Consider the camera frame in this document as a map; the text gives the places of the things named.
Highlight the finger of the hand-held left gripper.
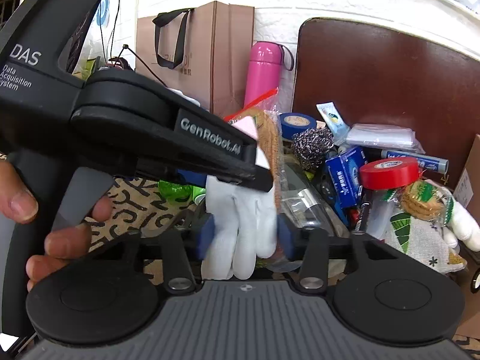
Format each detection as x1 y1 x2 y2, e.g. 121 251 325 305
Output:
174 107 260 164
137 136 275 193

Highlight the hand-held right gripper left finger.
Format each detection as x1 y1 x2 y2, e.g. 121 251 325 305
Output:
109 213 216 295

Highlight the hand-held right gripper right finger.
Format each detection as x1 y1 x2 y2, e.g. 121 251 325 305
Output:
276 215 399 295

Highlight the white glove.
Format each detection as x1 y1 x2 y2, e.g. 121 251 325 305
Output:
200 175 281 281
442 190 480 253

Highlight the person's left hand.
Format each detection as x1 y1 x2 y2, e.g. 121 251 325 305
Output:
0 157 114 283

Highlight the pink cloth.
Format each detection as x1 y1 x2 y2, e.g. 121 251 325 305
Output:
230 117 260 144

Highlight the clear plastic packet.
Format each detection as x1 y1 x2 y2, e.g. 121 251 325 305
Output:
278 160 350 271

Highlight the red-zip clear snack bag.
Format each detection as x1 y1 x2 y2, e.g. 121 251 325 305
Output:
224 88 284 211

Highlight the green plastic bottle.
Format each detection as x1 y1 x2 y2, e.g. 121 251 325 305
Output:
157 179 208 206

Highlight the steel wool scrubber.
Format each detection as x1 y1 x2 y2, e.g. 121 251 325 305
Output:
291 127 335 172

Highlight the blue tape roll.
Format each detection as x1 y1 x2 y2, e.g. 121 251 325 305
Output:
280 112 320 141

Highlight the pink thermos bottle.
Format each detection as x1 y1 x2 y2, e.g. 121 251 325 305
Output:
243 41 296 108

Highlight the brown paper gift bag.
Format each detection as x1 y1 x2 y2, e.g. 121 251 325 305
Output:
135 0 256 116

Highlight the blue cardboard box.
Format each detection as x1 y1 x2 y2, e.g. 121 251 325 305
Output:
325 145 371 211

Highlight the white blue sachet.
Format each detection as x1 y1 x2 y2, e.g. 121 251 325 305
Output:
315 103 350 142

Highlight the red tape roll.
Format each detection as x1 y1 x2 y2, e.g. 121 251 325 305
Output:
359 157 421 191

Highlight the leaf print cloth pouch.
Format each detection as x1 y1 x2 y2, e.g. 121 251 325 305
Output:
382 210 468 275

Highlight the clear zip bag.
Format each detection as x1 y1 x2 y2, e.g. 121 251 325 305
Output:
344 123 425 151

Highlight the cookie packet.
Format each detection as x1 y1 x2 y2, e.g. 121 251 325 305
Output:
389 179 451 223

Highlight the blue marker pen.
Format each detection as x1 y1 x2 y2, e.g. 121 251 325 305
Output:
380 149 450 174

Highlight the dark brown wooden board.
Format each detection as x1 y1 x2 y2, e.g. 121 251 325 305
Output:
291 17 480 191

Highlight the brown cardboard shoe box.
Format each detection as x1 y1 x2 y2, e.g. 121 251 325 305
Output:
447 133 480 341

